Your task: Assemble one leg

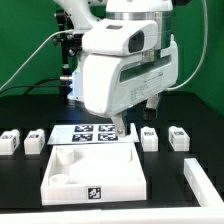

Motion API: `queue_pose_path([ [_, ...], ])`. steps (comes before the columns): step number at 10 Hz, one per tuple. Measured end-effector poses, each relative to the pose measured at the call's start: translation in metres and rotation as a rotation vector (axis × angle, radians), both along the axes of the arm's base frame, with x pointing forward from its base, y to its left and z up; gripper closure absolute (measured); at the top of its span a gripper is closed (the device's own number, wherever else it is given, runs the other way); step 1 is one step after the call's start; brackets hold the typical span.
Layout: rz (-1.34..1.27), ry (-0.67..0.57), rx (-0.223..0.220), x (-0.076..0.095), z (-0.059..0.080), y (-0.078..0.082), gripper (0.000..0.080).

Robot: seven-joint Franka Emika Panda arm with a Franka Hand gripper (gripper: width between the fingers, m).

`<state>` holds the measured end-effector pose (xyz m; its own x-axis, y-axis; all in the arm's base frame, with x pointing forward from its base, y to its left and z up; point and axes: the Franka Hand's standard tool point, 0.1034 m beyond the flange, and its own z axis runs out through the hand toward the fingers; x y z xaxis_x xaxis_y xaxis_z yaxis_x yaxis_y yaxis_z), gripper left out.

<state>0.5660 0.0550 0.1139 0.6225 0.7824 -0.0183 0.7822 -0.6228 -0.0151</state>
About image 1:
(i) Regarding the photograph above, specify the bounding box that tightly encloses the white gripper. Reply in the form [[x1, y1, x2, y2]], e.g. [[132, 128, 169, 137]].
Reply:
[[83, 41, 178, 138]]

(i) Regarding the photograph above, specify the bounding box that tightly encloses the white square tabletop part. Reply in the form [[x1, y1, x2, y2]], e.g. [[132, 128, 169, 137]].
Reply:
[[41, 143, 146, 205]]

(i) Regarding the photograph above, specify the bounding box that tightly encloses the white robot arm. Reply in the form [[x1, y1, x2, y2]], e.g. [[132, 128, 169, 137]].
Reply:
[[54, 0, 178, 137]]

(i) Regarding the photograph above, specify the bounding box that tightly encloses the white marker plate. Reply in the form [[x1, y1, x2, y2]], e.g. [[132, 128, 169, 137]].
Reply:
[[48, 123, 139, 145]]

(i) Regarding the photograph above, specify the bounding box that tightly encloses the black camera stand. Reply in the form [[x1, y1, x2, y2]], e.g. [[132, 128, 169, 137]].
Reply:
[[53, 10, 85, 101]]

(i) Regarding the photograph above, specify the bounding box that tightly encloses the black cable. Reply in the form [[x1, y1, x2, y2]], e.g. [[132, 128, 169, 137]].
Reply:
[[0, 77, 73, 98]]

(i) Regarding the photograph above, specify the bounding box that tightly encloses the white cable left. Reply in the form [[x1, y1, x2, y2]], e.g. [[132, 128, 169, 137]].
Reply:
[[0, 29, 75, 93]]

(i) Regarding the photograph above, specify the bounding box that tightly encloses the white cable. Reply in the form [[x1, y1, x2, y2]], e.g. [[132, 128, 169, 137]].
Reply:
[[0, 29, 75, 93], [166, 0, 209, 92]]

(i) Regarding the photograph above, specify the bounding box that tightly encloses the white cable right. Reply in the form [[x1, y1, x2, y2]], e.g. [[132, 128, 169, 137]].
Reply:
[[166, 0, 209, 92]]

